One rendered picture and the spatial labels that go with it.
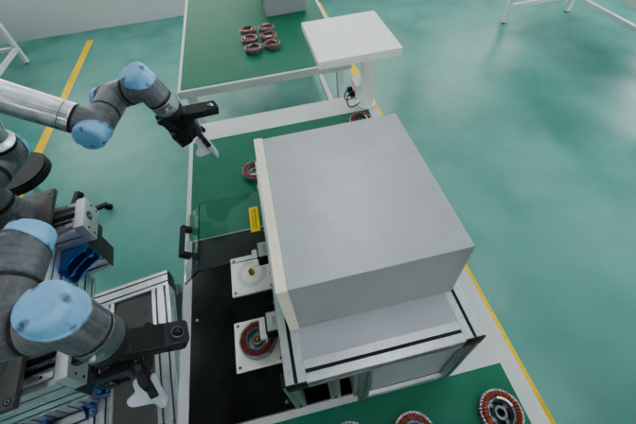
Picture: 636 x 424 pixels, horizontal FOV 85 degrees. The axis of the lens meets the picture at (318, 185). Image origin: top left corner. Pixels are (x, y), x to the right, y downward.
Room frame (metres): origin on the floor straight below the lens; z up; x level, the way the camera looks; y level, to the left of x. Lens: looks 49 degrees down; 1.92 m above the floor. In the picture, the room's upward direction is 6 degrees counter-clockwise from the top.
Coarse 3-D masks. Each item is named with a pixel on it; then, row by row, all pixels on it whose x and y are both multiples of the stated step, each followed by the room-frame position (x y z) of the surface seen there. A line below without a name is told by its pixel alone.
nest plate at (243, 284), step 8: (232, 264) 0.64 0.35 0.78; (240, 264) 0.64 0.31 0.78; (248, 264) 0.64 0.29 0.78; (232, 272) 0.61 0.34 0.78; (240, 272) 0.61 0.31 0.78; (248, 272) 0.61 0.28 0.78; (256, 272) 0.60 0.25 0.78; (264, 272) 0.60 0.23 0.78; (232, 280) 0.58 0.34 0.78; (240, 280) 0.58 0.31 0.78; (248, 280) 0.57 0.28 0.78; (256, 280) 0.57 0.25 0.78; (264, 280) 0.57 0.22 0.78; (232, 288) 0.55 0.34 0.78; (240, 288) 0.55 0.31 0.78; (248, 288) 0.54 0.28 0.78; (256, 288) 0.54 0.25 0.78; (264, 288) 0.54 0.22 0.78; (240, 296) 0.52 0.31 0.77
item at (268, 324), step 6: (264, 312) 0.40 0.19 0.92; (270, 312) 0.39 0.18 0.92; (264, 318) 0.38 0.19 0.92; (270, 318) 0.38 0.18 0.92; (264, 324) 0.38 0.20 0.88; (270, 324) 0.36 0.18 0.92; (276, 324) 0.36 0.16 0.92; (264, 330) 0.36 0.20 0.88; (270, 330) 0.34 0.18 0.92; (276, 330) 0.34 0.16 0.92; (264, 336) 0.34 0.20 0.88; (270, 336) 0.33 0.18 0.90; (276, 336) 0.34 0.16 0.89
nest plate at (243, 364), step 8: (240, 328) 0.41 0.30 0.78; (240, 352) 0.33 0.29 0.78; (272, 352) 0.32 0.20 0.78; (280, 352) 0.32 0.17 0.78; (240, 360) 0.31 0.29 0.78; (248, 360) 0.31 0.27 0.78; (264, 360) 0.30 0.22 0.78; (272, 360) 0.30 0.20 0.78; (280, 360) 0.30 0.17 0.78; (240, 368) 0.29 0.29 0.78; (248, 368) 0.29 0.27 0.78; (256, 368) 0.28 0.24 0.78
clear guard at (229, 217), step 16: (256, 192) 0.73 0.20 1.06; (208, 208) 0.69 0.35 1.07; (224, 208) 0.68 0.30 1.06; (240, 208) 0.68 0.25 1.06; (192, 224) 0.65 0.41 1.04; (208, 224) 0.63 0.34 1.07; (224, 224) 0.62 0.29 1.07; (240, 224) 0.61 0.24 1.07; (192, 240) 0.59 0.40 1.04; (208, 240) 0.57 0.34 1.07; (224, 240) 0.56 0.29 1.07; (240, 240) 0.56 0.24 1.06; (256, 240) 0.55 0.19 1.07; (192, 256) 0.53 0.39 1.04; (208, 256) 0.51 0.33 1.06; (224, 256) 0.51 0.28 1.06; (240, 256) 0.50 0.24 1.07; (256, 256) 0.50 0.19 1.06; (192, 272) 0.48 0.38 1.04
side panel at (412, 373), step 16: (448, 352) 0.22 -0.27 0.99; (464, 352) 0.21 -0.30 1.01; (384, 368) 0.20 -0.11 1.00; (400, 368) 0.21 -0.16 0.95; (416, 368) 0.21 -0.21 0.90; (432, 368) 0.22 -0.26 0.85; (448, 368) 0.21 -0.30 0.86; (368, 384) 0.18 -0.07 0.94; (384, 384) 0.20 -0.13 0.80; (400, 384) 0.20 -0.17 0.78; (416, 384) 0.20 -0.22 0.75
